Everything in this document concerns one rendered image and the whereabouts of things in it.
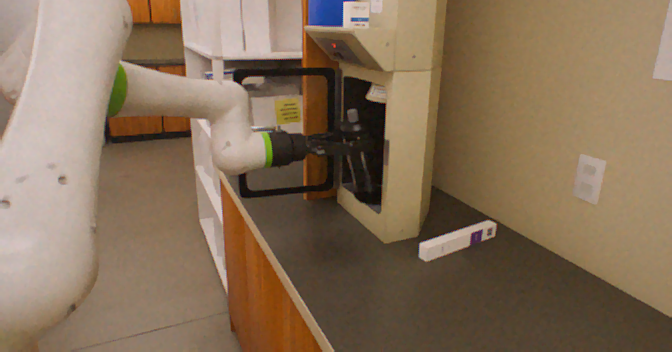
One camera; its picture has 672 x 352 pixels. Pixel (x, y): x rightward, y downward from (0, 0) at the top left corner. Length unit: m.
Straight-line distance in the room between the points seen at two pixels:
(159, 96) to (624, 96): 1.02
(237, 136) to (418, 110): 0.46
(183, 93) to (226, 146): 0.17
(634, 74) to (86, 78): 1.06
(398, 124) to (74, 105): 0.76
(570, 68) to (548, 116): 0.14
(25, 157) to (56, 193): 0.05
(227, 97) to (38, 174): 0.63
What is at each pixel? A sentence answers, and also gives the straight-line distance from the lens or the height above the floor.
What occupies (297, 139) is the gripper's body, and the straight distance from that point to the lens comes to 1.15.
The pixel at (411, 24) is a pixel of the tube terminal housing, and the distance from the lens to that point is 1.12.
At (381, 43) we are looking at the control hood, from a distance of 1.08.
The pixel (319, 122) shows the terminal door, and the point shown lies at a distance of 1.38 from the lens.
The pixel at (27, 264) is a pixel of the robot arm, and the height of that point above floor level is 1.32.
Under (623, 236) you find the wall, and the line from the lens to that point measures 1.25.
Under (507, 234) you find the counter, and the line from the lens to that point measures 1.39.
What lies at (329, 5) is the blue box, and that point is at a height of 1.56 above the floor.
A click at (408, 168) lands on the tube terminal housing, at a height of 1.15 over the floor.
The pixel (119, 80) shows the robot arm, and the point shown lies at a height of 1.42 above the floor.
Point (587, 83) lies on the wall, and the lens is 1.25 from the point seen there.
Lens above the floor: 1.53
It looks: 18 degrees down
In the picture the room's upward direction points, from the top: 1 degrees clockwise
